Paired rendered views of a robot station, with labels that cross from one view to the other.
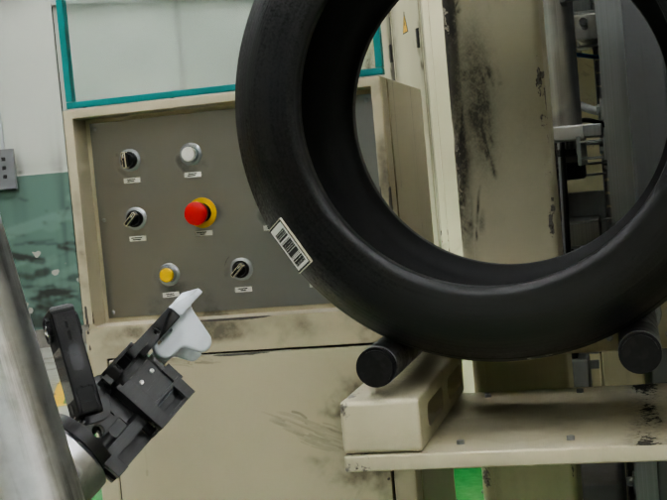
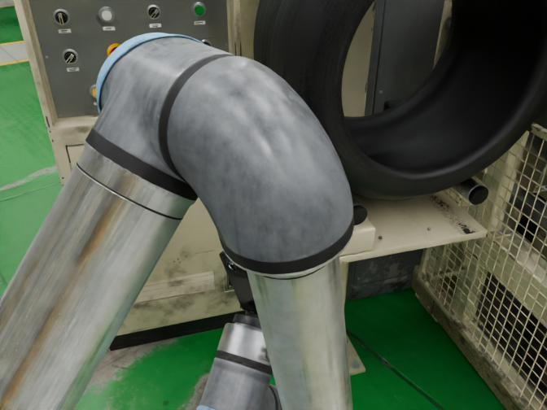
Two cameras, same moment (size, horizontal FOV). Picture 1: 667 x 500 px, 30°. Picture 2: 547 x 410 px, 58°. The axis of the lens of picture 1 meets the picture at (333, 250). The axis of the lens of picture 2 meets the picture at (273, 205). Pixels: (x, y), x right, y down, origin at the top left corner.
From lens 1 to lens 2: 0.94 m
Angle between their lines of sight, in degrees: 40
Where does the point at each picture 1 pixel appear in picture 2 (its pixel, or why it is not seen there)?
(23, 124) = not seen: outside the picture
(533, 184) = (361, 67)
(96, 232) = (41, 65)
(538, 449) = (425, 242)
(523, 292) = (441, 175)
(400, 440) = (363, 247)
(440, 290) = (401, 177)
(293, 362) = not seen: hidden behind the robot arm
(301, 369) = not seen: hidden behind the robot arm
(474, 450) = (396, 246)
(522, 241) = (351, 97)
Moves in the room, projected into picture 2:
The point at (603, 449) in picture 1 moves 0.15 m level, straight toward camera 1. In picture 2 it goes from (452, 237) to (498, 281)
